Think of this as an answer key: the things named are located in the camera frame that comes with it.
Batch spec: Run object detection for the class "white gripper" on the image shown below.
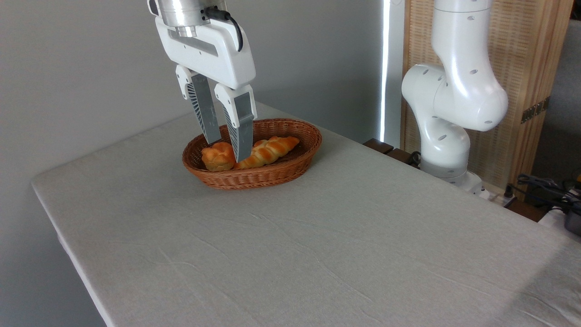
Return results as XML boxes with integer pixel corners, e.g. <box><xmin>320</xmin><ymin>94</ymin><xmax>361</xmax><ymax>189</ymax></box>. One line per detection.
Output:
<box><xmin>154</xmin><ymin>16</ymin><xmax>257</xmax><ymax>163</ymax></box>

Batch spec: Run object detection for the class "round orange bread roll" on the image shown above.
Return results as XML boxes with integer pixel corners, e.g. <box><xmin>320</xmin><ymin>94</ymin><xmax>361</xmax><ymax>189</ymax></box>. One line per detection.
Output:
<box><xmin>201</xmin><ymin>142</ymin><xmax>236</xmax><ymax>172</ymax></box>

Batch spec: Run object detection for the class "braided long bread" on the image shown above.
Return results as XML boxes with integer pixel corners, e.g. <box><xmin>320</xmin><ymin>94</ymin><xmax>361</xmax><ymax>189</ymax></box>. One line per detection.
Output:
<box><xmin>234</xmin><ymin>135</ymin><xmax>300</xmax><ymax>170</ymax></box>

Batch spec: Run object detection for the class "brown wicker basket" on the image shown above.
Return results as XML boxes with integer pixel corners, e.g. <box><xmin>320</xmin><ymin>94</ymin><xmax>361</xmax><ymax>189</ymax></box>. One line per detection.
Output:
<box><xmin>182</xmin><ymin>118</ymin><xmax>323</xmax><ymax>190</ymax></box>

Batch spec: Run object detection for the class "dark brown wooden board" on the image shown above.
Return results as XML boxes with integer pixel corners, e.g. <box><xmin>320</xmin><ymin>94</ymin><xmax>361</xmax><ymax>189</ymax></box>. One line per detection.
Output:
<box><xmin>363</xmin><ymin>138</ymin><xmax>422</xmax><ymax>169</ymax></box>

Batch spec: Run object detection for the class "light grey tablecloth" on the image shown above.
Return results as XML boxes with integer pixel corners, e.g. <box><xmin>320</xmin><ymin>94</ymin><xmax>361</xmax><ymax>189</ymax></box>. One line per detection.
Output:
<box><xmin>31</xmin><ymin>101</ymin><xmax>581</xmax><ymax>327</ymax></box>

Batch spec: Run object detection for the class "white power strip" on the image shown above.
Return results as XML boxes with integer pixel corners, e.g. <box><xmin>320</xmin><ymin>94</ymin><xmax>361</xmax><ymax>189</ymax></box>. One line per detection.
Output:
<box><xmin>480</xmin><ymin>188</ymin><xmax>519</xmax><ymax>208</ymax></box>

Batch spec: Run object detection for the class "wooden folding screen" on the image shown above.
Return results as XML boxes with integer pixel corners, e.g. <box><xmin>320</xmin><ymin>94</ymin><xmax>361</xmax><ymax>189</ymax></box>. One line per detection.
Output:
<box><xmin>400</xmin><ymin>0</ymin><xmax>575</xmax><ymax>189</ymax></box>

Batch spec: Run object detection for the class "dark metal screen hinge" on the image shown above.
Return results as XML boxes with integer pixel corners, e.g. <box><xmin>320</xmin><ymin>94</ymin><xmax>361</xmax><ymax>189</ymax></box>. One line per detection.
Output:
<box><xmin>521</xmin><ymin>96</ymin><xmax>551</xmax><ymax>124</ymax></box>

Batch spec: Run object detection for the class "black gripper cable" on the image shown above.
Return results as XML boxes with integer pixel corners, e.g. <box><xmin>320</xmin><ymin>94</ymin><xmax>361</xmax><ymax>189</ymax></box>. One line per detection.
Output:
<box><xmin>204</xmin><ymin>6</ymin><xmax>244</xmax><ymax>52</ymax></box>

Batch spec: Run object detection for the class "white door frame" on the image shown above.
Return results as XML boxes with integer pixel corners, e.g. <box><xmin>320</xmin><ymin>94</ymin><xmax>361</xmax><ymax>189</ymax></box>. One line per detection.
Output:
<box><xmin>379</xmin><ymin>0</ymin><xmax>405</xmax><ymax>148</ymax></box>

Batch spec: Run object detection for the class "bundle of black cables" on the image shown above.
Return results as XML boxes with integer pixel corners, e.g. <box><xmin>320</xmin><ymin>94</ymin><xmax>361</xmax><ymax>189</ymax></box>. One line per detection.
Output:
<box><xmin>505</xmin><ymin>174</ymin><xmax>581</xmax><ymax>215</ymax></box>

